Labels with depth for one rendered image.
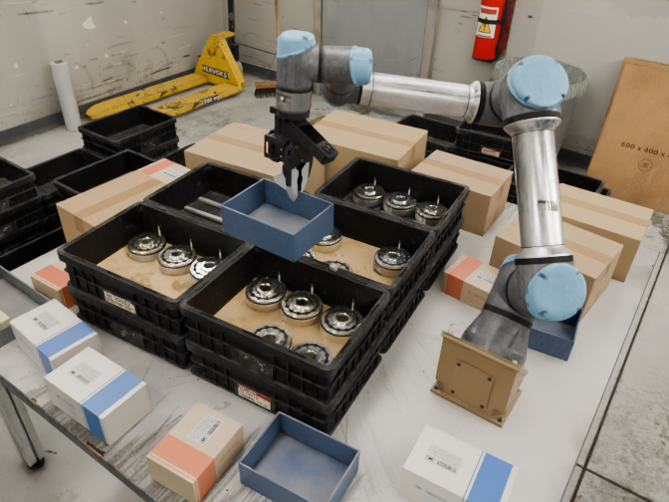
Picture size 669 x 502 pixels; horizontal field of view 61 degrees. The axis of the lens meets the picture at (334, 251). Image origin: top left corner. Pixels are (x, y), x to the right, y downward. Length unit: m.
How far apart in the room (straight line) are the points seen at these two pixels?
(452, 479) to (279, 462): 0.37
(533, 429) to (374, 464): 0.38
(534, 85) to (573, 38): 2.96
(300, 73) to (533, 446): 0.95
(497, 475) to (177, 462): 0.63
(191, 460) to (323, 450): 0.28
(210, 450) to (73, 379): 0.37
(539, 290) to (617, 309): 0.71
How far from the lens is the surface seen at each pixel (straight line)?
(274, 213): 1.36
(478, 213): 2.00
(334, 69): 1.20
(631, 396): 2.68
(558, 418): 1.50
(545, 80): 1.26
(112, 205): 1.89
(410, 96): 1.34
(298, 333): 1.39
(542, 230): 1.23
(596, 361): 1.68
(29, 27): 4.64
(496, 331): 1.33
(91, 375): 1.43
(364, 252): 1.65
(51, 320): 1.61
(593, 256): 1.78
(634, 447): 2.51
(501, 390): 1.36
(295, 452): 1.32
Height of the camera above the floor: 1.78
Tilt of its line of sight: 35 degrees down
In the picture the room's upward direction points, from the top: 2 degrees clockwise
